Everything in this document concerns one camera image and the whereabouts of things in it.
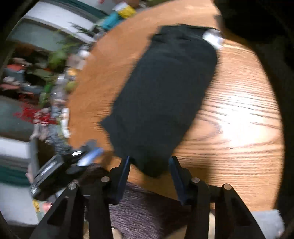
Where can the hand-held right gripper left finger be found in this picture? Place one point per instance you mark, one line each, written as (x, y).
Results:
(124, 177)

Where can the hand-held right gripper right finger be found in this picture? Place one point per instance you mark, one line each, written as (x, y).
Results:
(176, 181)

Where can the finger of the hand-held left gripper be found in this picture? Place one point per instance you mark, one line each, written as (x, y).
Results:
(91, 156)
(90, 144)

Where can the black garment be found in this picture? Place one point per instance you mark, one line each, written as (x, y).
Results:
(160, 98)

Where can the camouflage cloth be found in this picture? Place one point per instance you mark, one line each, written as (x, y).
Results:
(55, 140)

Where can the dark woven chair cushion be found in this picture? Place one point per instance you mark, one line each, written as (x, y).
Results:
(147, 213)

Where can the red berry branch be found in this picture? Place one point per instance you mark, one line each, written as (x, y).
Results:
(27, 115)

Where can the green leafy potted plant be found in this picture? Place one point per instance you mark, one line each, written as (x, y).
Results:
(59, 55)

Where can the grey cloth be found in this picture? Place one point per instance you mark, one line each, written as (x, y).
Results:
(268, 223)

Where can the grey sofa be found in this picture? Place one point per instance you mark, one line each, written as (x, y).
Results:
(34, 34)

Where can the blue bag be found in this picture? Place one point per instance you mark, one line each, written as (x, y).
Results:
(112, 20)

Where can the yellow bag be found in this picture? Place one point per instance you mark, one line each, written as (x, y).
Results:
(126, 10)

